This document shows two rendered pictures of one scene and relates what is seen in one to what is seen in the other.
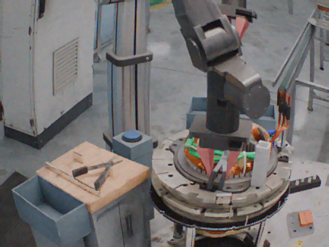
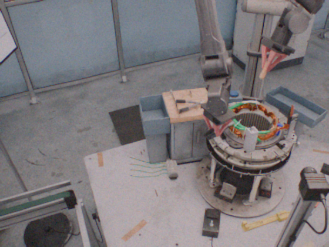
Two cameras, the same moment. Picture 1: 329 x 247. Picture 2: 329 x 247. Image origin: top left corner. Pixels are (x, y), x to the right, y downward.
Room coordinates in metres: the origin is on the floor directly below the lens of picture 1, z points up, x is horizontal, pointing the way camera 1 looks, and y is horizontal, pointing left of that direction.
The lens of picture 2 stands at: (0.17, -0.49, 1.84)
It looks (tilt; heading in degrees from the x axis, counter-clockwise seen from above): 40 degrees down; 44
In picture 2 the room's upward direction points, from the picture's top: 2 degrees counter-clockwise
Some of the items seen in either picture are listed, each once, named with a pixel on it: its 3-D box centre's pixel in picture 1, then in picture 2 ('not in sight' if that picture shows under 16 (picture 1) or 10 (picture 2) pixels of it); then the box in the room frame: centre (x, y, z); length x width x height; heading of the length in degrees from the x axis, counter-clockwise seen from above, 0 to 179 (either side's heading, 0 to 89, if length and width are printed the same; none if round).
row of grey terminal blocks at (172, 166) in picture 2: not in sight; (172, 169); (0.83, 0.12, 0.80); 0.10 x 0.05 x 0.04; 49
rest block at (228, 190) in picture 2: not in sight; (228, 189); (0.87, -0.15, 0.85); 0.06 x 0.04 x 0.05; 102
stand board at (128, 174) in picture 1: (87, 175); (188, 104); (0.98, 0.16, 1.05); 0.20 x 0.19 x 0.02; 144
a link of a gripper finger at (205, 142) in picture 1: (222, 154); (217, 123); (0.81, -0.09, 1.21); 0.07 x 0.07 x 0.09; 76
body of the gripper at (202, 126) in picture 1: (223, 115); (218, 104); (0.81, -0.09, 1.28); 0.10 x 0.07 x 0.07; 76
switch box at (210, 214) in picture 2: not in sight; (211, 222); (0.72, -0.18, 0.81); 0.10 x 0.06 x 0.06; 32
